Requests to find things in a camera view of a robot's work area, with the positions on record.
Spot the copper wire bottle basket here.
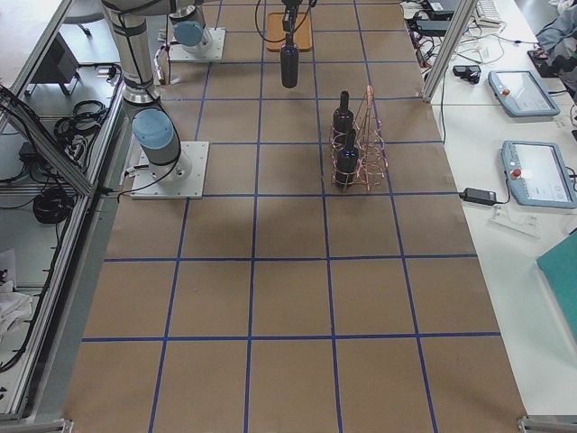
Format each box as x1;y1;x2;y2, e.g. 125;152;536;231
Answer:
329;85;388;192

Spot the near teach pendant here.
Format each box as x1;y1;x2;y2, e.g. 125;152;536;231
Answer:
501;141;576;209

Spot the dark wine bottle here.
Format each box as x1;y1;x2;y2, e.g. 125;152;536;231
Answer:
280;32;299;88
333;90;354;136
334;129;359;189

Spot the wooden tray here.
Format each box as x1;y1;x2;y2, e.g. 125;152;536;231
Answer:
264;12;314;53

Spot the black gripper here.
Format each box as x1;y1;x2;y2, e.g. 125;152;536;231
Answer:
282;0;301;41

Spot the far teach pendant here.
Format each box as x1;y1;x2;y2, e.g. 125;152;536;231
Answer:
488;70;560;117

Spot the teach pendant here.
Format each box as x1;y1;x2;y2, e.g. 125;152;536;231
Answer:
501;141;576;209
488;70;560;117

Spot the black power adapter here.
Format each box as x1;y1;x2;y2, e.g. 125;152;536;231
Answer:
459;188;498;206

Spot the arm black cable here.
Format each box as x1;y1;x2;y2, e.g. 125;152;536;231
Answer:
254;0;316;60

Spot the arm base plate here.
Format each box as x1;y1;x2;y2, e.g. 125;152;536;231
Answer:
169;27;226;63
130;141;209;199

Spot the aluminium frame post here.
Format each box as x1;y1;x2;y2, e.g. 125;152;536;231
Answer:
421;0;476;103

